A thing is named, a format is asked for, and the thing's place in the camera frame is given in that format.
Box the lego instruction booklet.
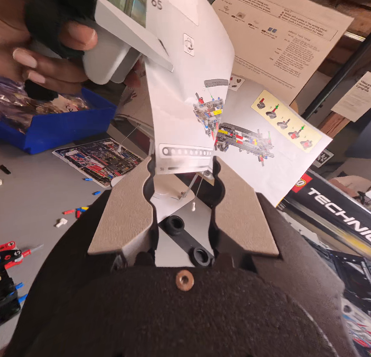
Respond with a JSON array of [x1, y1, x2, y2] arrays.
[[144, 0, 333, 207]]

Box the person's left hand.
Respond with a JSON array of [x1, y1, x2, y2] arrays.
[[0, 0, 98, 94]]

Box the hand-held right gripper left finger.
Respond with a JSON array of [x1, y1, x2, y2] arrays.
[[87, 155, 159, 267]]

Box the colourful sticker sheet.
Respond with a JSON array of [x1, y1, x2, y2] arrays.
[[52, 137, 144, 188]]

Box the black rubber lego tire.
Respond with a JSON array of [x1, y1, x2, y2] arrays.
[[167, 216, 184, 236], [190, 247, 213, 267]]

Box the black metal pole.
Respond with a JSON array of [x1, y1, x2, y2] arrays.
[[301, 33, 371, 120]]

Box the lego car chassis assembly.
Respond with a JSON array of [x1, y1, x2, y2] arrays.
[[0, 240, 44, 326]]

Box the scattered small lego pins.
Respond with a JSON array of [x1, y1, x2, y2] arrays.
[[0, 164, 101, 219]]

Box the black lego car box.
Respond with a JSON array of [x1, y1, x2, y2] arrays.
[[276, 168, 371, 357]]

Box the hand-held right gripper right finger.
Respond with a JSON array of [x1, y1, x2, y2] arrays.
[[211, 156, 279, 259]]

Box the white paper notice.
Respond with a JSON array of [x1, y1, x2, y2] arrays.
[[330, 71, 371, 122]]

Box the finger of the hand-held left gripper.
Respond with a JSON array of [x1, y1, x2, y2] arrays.
[[94, 0, 174, 73]]

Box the plastic bags of lego parts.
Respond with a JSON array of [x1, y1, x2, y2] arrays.
[[0, 76, 90, 134]]

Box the small square marker tag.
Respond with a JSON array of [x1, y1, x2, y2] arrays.
[[312, 149, 334, 168]]

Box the large blue plastic bin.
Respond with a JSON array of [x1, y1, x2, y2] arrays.
[[0, 87, 117, 155]]

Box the printed instruction sign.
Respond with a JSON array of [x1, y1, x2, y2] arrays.
[[212, 0, 355, 103]]

